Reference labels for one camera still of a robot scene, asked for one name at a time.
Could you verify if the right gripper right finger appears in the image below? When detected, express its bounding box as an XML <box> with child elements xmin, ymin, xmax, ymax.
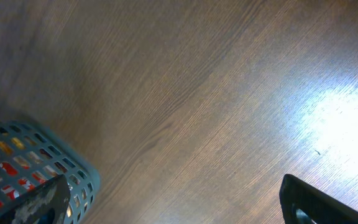
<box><xmin>279</xmin><ymin>174</ymin><xmax>358</xmax><ymax>224</ymax></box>

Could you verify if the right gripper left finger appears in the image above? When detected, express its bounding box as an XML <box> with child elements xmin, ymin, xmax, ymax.
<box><xmin>0</xmin><ymin>175</ymin><xmax>71</xmax><ymax>224</ymax></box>

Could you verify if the grey plastic shopping basket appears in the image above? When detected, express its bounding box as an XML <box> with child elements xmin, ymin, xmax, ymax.
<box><xmin>0</xmin><ymin>121</ymin><xmax>101</xmax><ymax>223</ymax></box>

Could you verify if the orange snack bag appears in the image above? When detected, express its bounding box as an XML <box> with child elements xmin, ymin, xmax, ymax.
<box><xmin>0</xmin><ymin>133</ymin><xmax>74</xmax><ymax>218</ymax></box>

